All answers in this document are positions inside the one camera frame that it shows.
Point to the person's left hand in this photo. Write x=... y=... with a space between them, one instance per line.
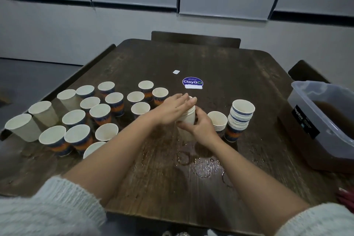
x=170 y=110

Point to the person's right hand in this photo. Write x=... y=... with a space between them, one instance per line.
x=203 y=132

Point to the white rimmed paper cup stack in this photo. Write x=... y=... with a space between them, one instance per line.
x=217 y=119

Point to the patterned paper cup stack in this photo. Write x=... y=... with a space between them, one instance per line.
x=240 y=116

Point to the group of paper cups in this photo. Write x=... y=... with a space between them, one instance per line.
x=77 y=136

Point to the clear plastic storage bin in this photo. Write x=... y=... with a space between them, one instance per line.
x=310 y=100

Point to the person's right forearm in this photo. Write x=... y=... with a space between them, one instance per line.
x=260 y=189

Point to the person's left forearm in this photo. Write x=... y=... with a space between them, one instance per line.
x=105 y=166

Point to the round blue sticker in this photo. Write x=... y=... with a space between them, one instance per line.
x=192 y=81

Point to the small white paper label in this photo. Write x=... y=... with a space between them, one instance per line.
x=176 y=71

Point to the dark wooden table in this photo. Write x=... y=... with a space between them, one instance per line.
x=232 y=67

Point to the dark wooden chair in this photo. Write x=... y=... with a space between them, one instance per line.
x=304 y=71
x=196 y=39

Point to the dark red cloth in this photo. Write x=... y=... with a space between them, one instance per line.
x=347 y=197

